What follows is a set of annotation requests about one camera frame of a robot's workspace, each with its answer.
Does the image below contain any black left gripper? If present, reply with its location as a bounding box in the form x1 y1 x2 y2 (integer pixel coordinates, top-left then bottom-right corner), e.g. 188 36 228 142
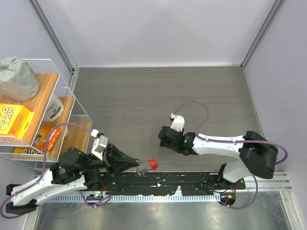
78 140 140 176

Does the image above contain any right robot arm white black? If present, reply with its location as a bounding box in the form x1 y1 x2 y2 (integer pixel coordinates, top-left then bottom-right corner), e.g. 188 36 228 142
158 126 278 189

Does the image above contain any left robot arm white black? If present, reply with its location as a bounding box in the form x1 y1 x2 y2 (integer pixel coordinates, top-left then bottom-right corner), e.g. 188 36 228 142
5 144 140 217

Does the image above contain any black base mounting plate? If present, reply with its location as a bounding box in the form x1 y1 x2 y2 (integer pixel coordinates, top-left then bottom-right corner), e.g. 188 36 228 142
101 172 246 196

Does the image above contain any orange snack box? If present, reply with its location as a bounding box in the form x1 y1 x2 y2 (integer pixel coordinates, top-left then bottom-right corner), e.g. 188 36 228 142
33 126 61 151

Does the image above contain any white pump bottle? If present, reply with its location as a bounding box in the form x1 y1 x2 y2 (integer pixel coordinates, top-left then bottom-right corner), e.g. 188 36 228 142
44 93 64 122

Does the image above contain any yellow black candy bag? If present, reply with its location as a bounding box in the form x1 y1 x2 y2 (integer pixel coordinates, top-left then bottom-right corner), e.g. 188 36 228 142
14 147 45 157

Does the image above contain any yellow snack box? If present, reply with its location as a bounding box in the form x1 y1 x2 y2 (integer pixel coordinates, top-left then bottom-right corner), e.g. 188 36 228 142
0 103 35 139

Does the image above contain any grey crumpled bag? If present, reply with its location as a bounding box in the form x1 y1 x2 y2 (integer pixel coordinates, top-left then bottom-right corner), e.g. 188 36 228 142
0 57 40 102

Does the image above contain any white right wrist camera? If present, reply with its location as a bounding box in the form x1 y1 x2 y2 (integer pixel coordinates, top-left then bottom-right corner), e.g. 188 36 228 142
170 113 185 132

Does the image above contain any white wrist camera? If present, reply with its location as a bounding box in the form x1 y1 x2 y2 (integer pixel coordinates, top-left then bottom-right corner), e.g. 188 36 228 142
170 113 185 132
91 129 108 160

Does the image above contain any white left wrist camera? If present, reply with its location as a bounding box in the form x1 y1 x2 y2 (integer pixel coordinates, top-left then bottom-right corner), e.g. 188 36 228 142
91 129 108 160

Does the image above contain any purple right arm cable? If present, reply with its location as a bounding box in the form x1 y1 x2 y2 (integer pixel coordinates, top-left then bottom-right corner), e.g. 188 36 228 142
174 100 288 210

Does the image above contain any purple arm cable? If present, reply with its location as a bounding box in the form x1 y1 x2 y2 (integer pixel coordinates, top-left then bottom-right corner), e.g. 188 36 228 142
0 123 113 220
174 100 288 210

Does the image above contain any white wire shelf rack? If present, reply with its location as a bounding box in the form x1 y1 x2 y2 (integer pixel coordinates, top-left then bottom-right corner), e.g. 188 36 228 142
0 59 93 164

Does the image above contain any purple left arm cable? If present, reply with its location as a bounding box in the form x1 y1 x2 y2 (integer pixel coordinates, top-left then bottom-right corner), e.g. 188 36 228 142
0 123 113 220

